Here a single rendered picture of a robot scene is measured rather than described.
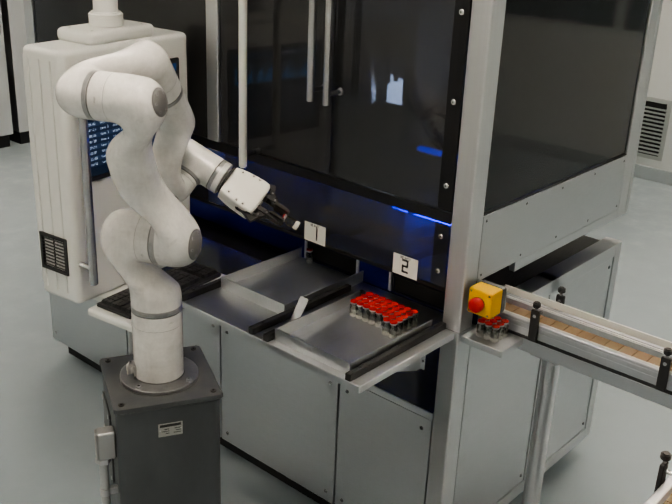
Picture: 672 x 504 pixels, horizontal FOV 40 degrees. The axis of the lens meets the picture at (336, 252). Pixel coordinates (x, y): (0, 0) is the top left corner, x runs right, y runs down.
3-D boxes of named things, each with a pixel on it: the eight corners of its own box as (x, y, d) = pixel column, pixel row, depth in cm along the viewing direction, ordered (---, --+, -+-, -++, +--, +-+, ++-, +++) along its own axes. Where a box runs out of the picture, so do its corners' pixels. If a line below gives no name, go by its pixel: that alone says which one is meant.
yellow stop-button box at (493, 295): (481, 303, 247) (484, 278, 244) (504, 311, 243) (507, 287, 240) (465, 311, 242) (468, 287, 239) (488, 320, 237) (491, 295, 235)
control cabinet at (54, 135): (154, 243, 319) (144, 13, 289) (195, 256, 309) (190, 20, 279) (36, 290, 280) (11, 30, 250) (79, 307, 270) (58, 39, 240)
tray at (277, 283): (300, 257, 292) (301, 247, 291) (363, 281, 276) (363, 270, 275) (221, 287, 268) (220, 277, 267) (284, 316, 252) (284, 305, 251)
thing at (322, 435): (223, 290, 474) (221, 124, 441) (586, 453, 350) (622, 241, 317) (53, 355, 404) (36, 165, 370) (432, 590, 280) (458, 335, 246)
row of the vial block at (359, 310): (352, 312, 256) (353, 297, 254) (403, 334, 245) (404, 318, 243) (347, 315, 254) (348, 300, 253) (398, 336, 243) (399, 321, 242)
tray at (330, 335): (358, 301, 263) (358, 290, 262) (431, 331, 248) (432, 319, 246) (274, 340, 239) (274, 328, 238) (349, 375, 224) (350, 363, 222)
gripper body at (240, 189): (231, 172, 232) (268, 195, 232) (209, 200, 227) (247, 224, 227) (236, 156, 226) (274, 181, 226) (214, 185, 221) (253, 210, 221)
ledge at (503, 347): (488, 325, 257) (488, 319, 256) (528, 340, 249) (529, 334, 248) (460, 341, 247) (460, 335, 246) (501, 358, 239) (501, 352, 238)
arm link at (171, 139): (148, 135, 198) (188, 211, 224) (189, 83, 204) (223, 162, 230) (116, 122, 201) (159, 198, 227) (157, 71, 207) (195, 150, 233)
